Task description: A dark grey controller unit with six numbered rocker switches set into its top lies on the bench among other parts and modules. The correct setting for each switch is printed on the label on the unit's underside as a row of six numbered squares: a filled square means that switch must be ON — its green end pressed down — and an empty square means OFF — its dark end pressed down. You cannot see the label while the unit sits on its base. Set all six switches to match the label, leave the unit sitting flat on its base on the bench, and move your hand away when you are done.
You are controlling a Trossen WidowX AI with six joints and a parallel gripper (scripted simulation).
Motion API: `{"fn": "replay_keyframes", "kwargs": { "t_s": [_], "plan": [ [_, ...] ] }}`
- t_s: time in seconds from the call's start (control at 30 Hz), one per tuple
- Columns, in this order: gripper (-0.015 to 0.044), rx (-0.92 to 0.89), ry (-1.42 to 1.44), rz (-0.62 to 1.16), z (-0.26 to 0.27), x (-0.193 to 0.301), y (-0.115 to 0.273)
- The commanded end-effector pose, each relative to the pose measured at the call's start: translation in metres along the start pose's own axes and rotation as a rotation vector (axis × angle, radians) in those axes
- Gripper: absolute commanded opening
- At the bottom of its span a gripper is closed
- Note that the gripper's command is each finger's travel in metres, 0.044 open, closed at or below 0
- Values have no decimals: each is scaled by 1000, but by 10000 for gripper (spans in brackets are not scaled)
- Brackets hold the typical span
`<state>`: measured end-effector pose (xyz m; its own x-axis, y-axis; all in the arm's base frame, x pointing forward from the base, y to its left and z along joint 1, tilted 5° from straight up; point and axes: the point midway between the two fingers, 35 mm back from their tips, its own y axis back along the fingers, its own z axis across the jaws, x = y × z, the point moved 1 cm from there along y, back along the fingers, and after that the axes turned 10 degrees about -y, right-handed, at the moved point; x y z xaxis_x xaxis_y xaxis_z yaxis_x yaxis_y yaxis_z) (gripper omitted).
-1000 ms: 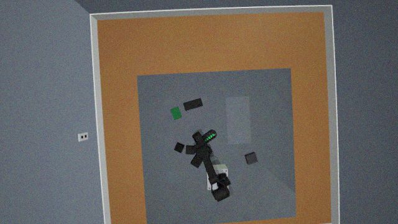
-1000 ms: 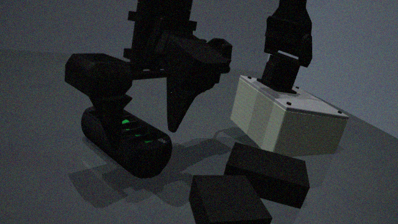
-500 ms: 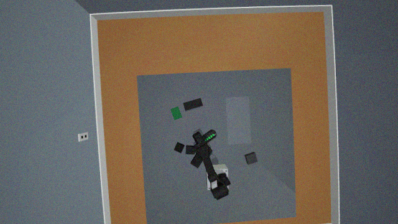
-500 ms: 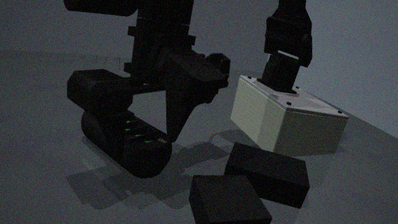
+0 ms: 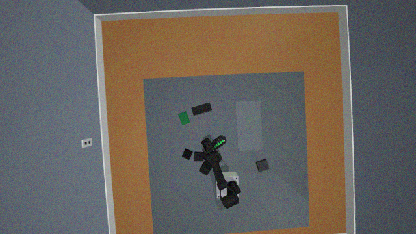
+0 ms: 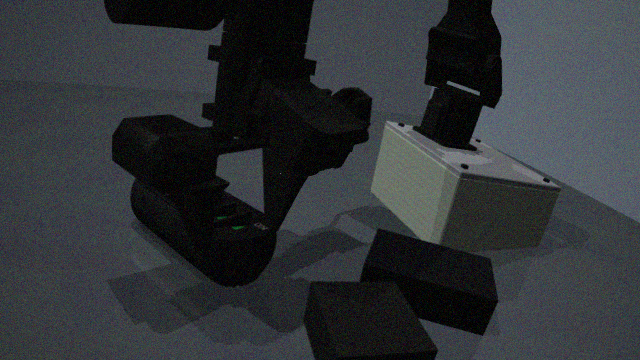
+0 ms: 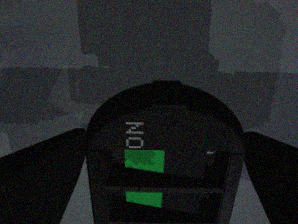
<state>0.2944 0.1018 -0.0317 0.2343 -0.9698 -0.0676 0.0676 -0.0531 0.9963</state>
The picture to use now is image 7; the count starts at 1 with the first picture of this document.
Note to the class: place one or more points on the dark grey controller unit with green rocker switches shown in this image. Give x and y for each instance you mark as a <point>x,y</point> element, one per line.
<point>163,153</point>

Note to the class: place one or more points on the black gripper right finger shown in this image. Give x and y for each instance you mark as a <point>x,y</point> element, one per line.
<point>273,170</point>

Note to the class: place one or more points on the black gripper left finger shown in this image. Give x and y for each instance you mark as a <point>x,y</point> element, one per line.
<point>37,182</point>

